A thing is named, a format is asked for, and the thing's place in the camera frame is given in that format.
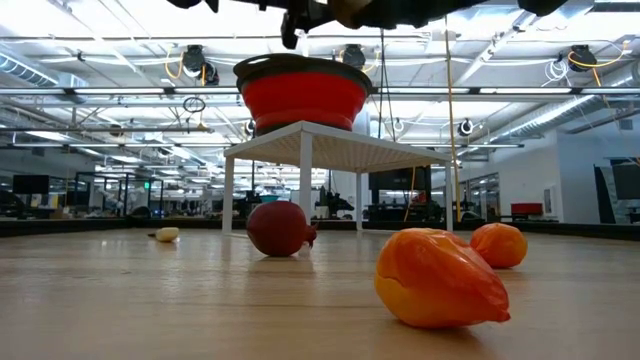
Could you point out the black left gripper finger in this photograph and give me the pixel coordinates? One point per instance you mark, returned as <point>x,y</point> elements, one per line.
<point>310,21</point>
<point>300,4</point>

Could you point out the red collapsible bowl grey rim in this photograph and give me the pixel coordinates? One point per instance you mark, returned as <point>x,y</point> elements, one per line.
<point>305,100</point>

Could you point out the small orange pepper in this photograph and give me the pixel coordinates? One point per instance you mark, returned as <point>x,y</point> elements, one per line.
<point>500,246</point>

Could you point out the orange yellow pepper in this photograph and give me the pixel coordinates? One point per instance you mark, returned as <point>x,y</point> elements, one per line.
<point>440,280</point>

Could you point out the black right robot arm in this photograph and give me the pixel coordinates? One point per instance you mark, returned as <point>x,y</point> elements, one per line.
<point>542,6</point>

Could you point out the white perforated metal shelf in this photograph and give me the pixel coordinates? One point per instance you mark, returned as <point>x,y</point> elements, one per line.
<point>340,150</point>

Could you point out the dark red pomegranate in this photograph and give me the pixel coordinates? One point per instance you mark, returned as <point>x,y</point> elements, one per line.
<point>277,230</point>

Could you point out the red box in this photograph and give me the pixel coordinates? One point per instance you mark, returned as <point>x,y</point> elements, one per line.
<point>526,209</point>

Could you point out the small pale yellow piece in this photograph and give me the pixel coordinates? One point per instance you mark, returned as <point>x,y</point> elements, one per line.
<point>167,234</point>

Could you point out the black monitor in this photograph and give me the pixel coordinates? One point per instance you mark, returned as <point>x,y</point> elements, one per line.
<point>31,185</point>

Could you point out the black wall panel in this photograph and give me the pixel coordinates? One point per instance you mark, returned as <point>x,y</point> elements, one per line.
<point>627,182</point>

